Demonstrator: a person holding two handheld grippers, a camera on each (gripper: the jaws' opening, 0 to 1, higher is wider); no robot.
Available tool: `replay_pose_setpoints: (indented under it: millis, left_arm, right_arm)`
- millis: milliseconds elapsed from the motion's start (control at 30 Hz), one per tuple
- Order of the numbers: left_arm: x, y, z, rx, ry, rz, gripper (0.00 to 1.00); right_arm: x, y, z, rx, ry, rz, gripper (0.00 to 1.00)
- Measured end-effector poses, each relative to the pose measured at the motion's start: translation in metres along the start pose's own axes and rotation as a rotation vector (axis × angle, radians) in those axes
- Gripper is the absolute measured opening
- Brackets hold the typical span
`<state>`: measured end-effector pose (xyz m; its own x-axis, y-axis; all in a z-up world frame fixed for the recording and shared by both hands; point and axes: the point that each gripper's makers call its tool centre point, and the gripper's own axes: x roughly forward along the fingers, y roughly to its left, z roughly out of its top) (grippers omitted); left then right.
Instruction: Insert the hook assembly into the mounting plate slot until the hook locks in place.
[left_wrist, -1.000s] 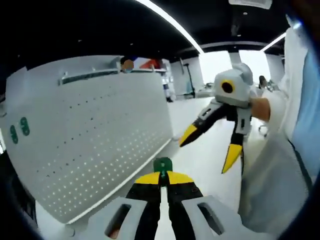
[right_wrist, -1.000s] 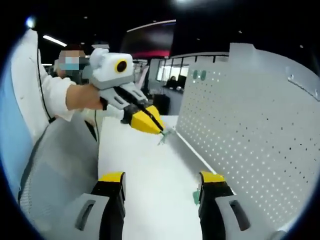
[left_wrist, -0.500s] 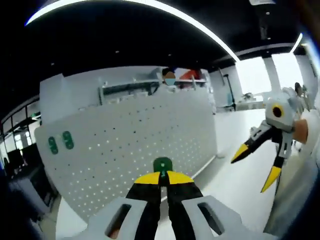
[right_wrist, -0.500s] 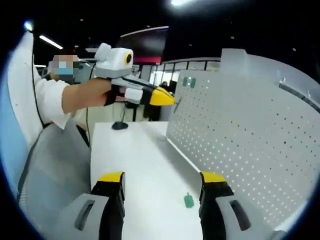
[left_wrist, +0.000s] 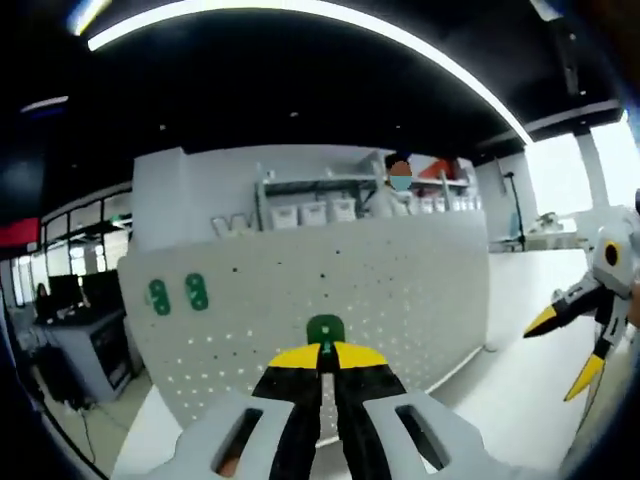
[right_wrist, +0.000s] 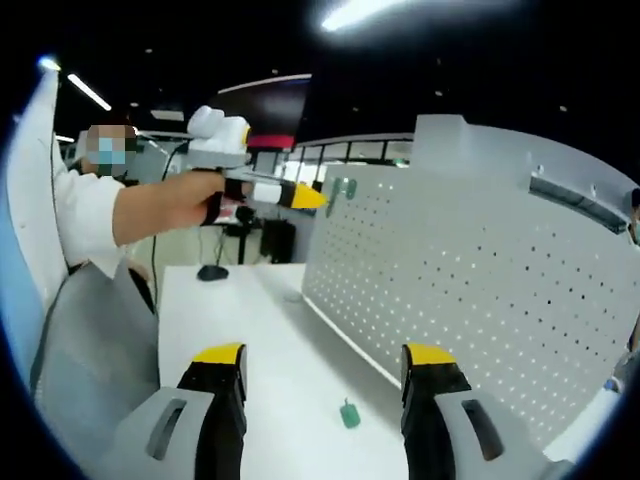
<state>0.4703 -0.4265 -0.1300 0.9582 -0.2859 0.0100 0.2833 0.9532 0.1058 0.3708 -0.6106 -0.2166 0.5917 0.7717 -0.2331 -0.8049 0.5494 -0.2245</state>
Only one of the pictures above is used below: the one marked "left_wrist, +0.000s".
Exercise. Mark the grey metal shelf rack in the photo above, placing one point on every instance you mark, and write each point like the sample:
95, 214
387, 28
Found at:
320, 182
442, 189

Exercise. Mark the person's right hand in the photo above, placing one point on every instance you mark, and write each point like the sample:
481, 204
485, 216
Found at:
635, 305

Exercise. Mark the ceiling light strip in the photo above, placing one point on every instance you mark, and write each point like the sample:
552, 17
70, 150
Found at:
100, 42

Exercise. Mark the black tripod stand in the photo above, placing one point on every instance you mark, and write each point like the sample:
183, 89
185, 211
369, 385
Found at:
517, 210

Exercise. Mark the grey office desk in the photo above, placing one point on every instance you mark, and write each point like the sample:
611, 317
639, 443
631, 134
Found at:
85, 332

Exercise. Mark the row of white storage bins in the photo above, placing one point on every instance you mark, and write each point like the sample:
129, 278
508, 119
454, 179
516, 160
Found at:
312, 214

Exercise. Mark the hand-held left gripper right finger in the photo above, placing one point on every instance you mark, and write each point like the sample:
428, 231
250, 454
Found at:
360, 395

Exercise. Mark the white far table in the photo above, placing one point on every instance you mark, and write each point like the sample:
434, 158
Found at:
545, 242

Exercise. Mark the white perforated mounting plate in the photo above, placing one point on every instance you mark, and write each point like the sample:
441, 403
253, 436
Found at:
400, 300

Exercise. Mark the green hook assembly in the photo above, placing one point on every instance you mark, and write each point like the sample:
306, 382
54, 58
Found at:
325, 327
159, 298
197, 291

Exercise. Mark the black computer tower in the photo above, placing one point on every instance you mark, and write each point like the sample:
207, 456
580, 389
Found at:
52, 372

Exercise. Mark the black computer monitor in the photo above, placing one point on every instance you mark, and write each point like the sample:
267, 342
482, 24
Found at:
64, 290
100, 287

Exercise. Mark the grey letter sign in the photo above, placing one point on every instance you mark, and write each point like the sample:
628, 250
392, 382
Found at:
227, 226

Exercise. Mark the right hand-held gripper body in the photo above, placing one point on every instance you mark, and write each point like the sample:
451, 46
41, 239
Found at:
617, 270

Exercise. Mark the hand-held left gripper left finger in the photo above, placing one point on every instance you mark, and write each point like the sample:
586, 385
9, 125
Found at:
295, 395

